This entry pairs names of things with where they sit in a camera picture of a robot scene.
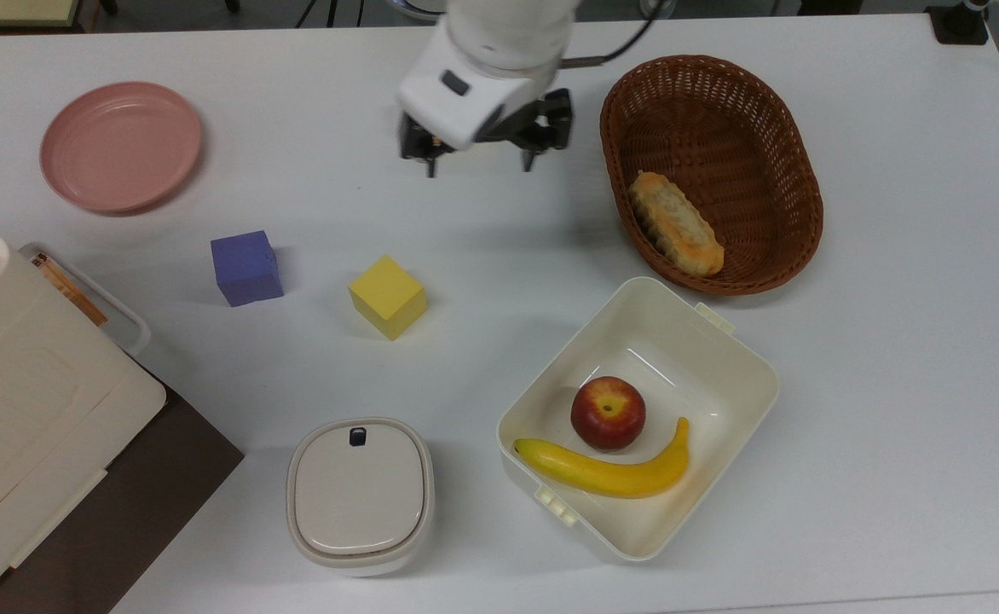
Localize white and blue round device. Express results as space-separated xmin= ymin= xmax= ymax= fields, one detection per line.
xmin=389 ymin=0 xmax=449 ymax=21

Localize yellow-green board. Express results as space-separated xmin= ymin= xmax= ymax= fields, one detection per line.
xmin=0 ymin=0 xmax=81 ymax=27

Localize brown wicker basket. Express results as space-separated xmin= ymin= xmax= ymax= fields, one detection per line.
xmin=599 ymin=55 xmax=825 ymax=297

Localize dark brown mat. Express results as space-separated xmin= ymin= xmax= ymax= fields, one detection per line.
xmin=0 ymin=362 xmax=245 ymax=614

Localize red apple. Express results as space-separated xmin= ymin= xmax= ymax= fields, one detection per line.
xmin=570 ymin=375 xmax=647 ymax=453

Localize white container with lid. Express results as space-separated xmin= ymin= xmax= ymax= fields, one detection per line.
xmin=286 ymin=417 xmax=436 ymax=578

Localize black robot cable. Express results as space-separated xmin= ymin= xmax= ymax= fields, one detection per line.
xmin=561 ymin=0 xmax=667 ymax=69

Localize purple cube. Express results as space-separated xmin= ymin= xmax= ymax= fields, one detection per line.
xmin=211 ymin=230 xmax=285 ymax=308

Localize large cream plastic appliance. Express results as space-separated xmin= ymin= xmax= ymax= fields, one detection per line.
xmin=0 ymin=202 xmax=168 ymax=613

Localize yellow cube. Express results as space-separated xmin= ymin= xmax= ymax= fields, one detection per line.
xmin=348 ymin=255 xmax=429 ymax=342

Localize open cream plastic container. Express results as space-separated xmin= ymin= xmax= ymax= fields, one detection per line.
xmin=496 ymin=275 xmax=781 ymax=563

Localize yellow banana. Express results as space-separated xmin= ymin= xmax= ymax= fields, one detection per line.
xmin=512 ymin=416 xmax=691 ymax=500

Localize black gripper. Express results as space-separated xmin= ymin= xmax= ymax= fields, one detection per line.
xmin=398 ymin=88 xmax=575 ymax=179

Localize long bread roll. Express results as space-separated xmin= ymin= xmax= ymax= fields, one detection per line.
xmin=627 ymin=171 xmax=725 ymax=277

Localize brown chopsticks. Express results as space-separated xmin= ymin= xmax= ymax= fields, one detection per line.
xmin=31 ymin=252 xmax=110 ymax=327

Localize pink round plate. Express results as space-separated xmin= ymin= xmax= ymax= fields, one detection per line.
xmin=39 ymin=81 xmax=204 ymax=214

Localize black stand base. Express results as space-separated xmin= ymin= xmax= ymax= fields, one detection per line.
xmin=927 ymin=0 xmax=991 ymax=46

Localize clear plastic tray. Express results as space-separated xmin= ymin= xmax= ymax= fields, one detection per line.
xmin=19 ymin=242 xmax=153 ymax=357

